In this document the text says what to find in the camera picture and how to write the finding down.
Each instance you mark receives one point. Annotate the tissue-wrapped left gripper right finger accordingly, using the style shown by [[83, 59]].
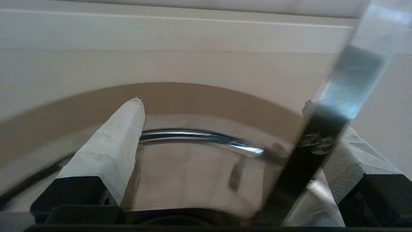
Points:
[[360, 161]]

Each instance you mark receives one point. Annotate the tissue-wrapped left gripper left finger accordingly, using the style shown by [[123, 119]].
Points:
[[106, 154]]

